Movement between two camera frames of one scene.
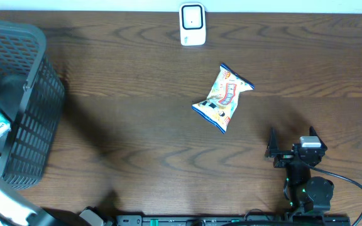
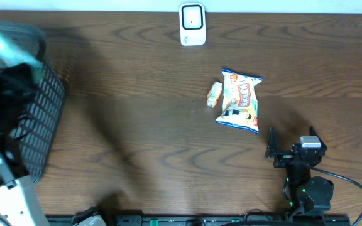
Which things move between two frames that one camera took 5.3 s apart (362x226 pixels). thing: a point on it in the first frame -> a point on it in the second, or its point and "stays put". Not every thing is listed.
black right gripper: [285, 156] stays put
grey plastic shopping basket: [13, 54] stays put
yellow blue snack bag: [219, 107] -> [240, 107]
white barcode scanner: [192, 24] stays put
